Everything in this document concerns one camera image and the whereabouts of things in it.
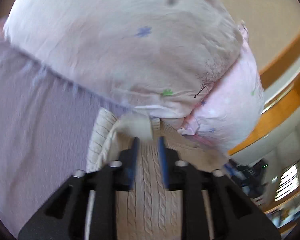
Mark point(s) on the cream cable-knit sweater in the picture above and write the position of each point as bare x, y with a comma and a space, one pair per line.
149, 211

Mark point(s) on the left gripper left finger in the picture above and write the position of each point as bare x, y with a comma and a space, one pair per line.
84, 207

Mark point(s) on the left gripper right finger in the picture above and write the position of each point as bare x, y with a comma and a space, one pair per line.
213, 206

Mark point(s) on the lavender bed sheet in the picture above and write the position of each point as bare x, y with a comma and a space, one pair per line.
45, 128

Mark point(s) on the pink floral pillow right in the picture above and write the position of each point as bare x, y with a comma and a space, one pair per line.
232, 109

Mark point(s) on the wooden frame window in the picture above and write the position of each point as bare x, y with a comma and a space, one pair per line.
281, 81

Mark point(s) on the pink tree-print pillow left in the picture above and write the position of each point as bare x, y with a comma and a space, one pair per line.
157, 56

